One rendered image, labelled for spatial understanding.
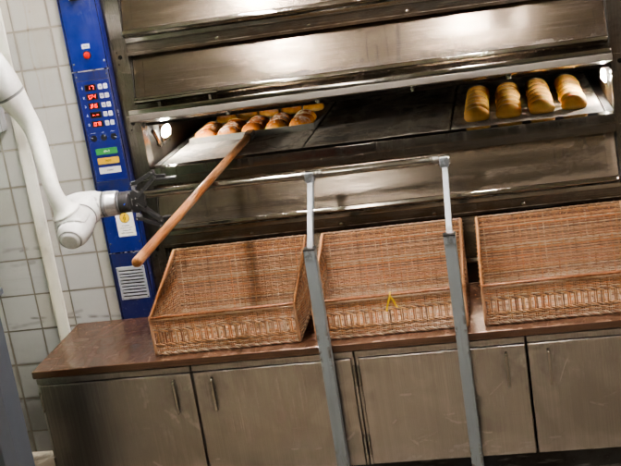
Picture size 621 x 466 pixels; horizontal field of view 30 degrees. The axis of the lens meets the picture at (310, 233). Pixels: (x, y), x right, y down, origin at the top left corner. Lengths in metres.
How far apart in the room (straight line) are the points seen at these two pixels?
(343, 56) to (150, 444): 1.62
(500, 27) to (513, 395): 1.34
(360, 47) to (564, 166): 0.88
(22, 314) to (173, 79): 1.22
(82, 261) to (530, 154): 1.85
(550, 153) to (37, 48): 2.02
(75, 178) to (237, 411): 1.18
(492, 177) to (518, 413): 0.91
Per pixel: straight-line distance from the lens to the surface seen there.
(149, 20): 4.53
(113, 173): 4.66
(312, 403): 4.22
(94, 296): 4.88
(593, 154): 4.47
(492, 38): 4.37
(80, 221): 3.95
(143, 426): 4.41
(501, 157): 4.46
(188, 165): 4.60
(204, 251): 4.63
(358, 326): 4.14
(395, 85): 4.26
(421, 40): 4.38
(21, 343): 5.07
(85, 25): 4.59
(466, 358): 4.04
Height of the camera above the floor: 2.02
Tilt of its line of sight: 15 degrees down
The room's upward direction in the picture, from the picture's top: 9 degrees counter-clockwise
